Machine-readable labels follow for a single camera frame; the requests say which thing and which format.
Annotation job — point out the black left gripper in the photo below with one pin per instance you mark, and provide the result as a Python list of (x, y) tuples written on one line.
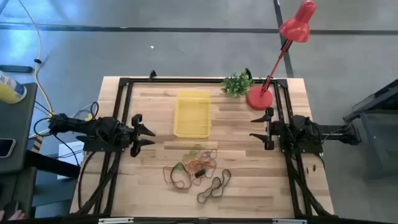
[(134, 137)]

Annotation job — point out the black furniture beam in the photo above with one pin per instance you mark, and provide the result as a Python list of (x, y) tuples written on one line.
[(46, 161)]

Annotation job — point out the small black clamp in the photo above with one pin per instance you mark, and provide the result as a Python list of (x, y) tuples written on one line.
[(152, 74), (248, 73)]

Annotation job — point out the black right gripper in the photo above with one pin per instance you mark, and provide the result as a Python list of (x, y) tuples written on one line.
[(271, 130)]

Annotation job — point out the dark grey side table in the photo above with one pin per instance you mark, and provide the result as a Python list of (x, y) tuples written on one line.
[(18, 124)]

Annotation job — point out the person's hand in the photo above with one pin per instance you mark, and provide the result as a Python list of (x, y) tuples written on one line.
[(15, 215)]

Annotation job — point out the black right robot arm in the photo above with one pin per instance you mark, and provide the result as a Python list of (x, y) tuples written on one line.
[(311, 130)]

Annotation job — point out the small green potted plant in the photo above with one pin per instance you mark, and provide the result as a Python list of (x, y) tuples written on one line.
[(237, 84)]

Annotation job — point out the yellow translucent plastic bin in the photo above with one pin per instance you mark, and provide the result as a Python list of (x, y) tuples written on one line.
[(192, 115)]

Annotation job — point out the red desk lamp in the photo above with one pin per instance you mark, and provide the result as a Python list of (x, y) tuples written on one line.
[(259, 98)]

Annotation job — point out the black smartphone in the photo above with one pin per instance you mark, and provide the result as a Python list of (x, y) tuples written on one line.
[(6, 147)]

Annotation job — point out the yellow wipes canister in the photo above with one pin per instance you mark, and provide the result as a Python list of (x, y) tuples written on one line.
[(12, 91)]

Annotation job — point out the silver metal bracket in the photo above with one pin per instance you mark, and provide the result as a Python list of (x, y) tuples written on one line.
[(115, 220), (289, 221)]

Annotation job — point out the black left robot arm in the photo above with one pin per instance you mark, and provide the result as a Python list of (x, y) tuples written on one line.
[(102, 127)]

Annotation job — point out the wide green rubber band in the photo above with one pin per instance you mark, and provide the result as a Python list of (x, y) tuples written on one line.
[(179, 166)]

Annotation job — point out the black flat bar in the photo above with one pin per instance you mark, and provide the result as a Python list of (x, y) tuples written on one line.
[(15, 68)]

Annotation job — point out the wide black rubber band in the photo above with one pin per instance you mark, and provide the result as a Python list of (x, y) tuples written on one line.
[(182, 188), (199, 197), (230, 177)]

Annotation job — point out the white paper sheet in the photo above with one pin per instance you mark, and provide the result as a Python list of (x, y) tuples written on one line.
[(70, 147)]

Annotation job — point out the short black rubber band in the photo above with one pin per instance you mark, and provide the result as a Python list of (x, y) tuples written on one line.
[(200, 173)]

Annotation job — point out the grey metal table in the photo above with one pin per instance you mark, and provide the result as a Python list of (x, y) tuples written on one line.
[(379, 130)]

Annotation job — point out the black metal table frame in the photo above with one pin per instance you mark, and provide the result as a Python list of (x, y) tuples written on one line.
[(202, 80)]

